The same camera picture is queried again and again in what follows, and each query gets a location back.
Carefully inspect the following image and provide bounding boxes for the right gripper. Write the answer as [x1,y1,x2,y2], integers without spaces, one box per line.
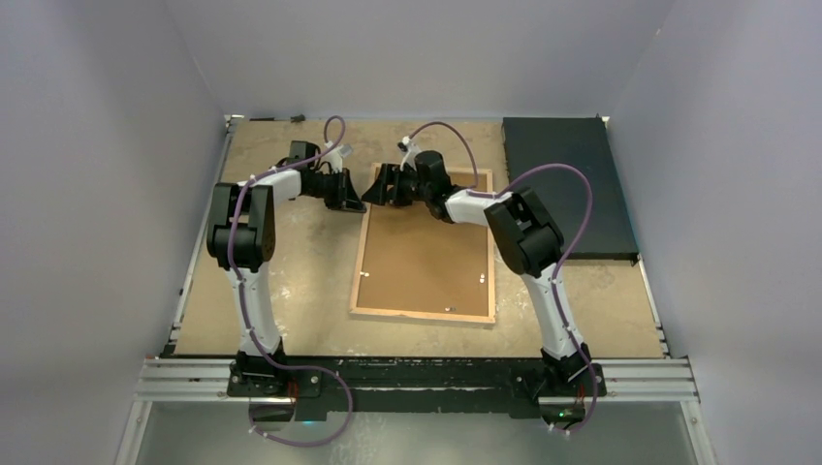
[362,165,431,207]

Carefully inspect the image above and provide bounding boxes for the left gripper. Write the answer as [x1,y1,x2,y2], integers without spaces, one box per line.
[306,169,365,214]

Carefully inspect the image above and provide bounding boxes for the picture frame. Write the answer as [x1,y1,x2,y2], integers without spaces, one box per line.
[349,162,497,325]

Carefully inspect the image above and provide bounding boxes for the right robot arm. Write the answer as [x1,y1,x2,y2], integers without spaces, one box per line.
[362,150,597,394]

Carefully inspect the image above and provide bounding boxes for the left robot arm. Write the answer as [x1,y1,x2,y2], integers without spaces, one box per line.
[206,140,366,396]

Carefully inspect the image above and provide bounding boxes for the black foam mat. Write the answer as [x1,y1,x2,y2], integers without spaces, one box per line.
[501,115,640,262]

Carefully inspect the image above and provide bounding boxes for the black mounting plate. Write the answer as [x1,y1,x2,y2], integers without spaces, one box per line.
[227,353,607,422]

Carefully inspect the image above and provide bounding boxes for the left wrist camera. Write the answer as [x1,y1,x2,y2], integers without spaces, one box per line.
[321,144,353,173]

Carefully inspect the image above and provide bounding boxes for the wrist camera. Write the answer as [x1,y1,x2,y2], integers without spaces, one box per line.
[321,144,353,173]
[397,136,422,171]

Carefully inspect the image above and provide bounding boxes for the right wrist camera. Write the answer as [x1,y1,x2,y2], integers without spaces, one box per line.
[397,136,422,171]

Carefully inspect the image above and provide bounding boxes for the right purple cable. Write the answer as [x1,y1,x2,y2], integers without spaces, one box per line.
[400,121,600,438]

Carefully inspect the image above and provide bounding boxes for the purple cable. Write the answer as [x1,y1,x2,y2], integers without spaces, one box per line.
[228,115,355,449]
[400,121,600,438]

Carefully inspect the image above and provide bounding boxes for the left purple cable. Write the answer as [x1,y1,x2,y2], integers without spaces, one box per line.
[228,115,355,449]

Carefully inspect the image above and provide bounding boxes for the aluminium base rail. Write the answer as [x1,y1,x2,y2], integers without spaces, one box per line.
[134,358,699,402]

